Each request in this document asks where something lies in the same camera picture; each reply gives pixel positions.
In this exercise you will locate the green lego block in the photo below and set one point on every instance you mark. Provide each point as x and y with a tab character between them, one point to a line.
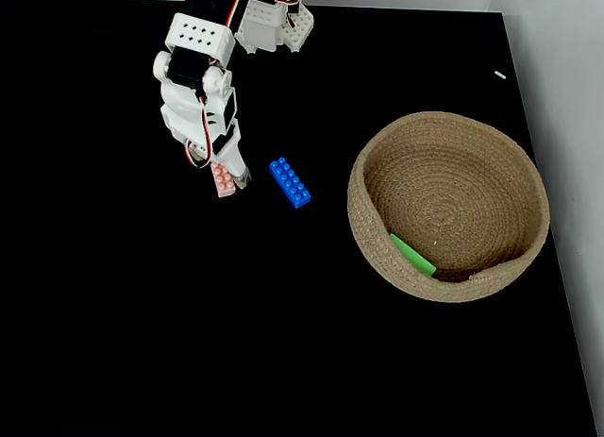
413	255

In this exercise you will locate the blue lego block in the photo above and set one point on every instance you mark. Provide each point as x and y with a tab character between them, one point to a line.
290	183

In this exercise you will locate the small white strip piece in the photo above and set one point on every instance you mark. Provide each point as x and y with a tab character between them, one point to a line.
500	75

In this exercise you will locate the pink lego block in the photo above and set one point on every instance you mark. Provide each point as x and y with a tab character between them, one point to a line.
223	181

